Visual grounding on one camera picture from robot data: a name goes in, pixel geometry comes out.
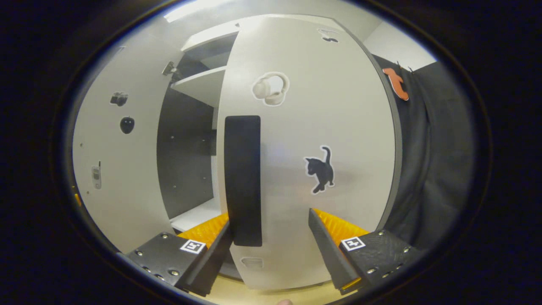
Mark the white door camera sticker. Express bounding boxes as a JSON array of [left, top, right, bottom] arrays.
[[72, 34, 183, 255]]

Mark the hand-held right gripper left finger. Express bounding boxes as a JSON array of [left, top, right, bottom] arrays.
[[126, 212, 233, 297]]

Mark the white cabinet shelf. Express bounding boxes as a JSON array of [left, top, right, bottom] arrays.
[[171, 66, 229, 108]]

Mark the white grey cabinet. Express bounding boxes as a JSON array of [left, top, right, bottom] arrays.
[[157, 21, 242, 233]]

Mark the black backdrop cloth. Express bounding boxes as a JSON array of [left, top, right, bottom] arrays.
[[373, 54, 477, 246]]

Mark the black door handle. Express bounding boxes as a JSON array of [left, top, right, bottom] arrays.
[[224, 115, 263, 247]]

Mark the white door black cat sticker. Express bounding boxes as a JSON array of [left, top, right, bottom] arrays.
[[216, 15, 403, 291]]

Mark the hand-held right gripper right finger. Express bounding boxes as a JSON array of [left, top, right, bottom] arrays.
[[308, 208, 424, 296]]

